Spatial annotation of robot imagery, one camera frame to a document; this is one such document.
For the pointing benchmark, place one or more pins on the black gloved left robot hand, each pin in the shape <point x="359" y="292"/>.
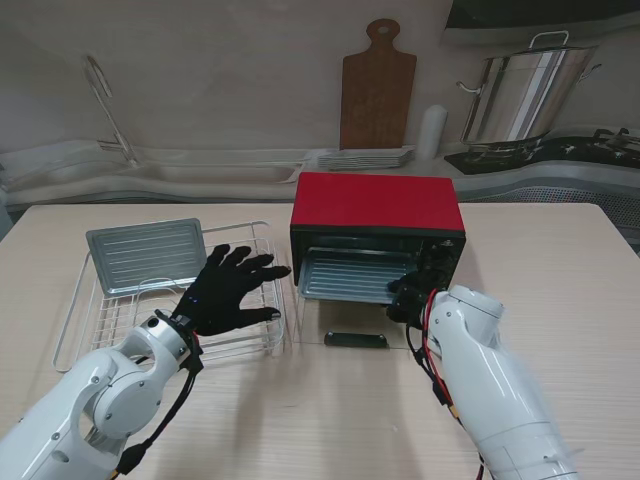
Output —
<point x="220" y="300"/>

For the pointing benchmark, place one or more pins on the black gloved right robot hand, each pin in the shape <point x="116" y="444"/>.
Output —
<point x="422" y="282"/>

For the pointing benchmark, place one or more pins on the ribbed metal baking tray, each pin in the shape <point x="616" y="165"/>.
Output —
<point x="350" y="275"/>
<point x="140" y="255"/>

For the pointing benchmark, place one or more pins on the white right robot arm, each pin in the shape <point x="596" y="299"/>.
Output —
<point x="490" y="370"/>

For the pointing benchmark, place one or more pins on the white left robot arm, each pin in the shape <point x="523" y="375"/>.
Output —
<point x="115" y="395"/>

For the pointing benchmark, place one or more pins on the black oven knob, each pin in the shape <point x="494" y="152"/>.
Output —
<point x="445" y="256"/>

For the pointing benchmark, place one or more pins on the red black toaster oven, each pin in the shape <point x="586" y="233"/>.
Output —
<point x="375" y="205"/>

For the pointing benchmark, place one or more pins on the steel kitchen sink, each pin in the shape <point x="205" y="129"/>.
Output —
<point x="200" y="173"/>

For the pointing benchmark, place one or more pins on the stack of white plates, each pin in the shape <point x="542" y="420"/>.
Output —
<point x="365" y="159"/>

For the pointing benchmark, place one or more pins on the white paper towel roll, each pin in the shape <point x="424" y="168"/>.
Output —
<point x="432" y="132"/>

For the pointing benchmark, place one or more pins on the brown wooden cutting board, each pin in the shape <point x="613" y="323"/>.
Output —
<point x="377" y="100"/>

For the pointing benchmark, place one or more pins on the chrome kitchen faucet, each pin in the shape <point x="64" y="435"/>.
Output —
<point x="121" y="139"/>

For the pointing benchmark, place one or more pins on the black gas stove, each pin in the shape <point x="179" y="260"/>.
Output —
<point x="575" y="150"/>

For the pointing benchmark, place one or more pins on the tall steel stock pot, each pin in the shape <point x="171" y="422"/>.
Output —
<point x="525" y="95"/>

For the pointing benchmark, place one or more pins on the dark range hood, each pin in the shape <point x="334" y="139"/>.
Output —
<point x="550" y="15"/>

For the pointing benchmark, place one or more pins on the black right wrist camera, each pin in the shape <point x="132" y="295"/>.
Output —
<point x="407" y="307"/>

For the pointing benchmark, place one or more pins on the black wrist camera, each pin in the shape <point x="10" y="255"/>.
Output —
<point x="407" y="307"/>
<point x="194" y="357"/>

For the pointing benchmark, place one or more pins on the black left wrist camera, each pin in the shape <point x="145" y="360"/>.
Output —
<point x="194" y="357"/>

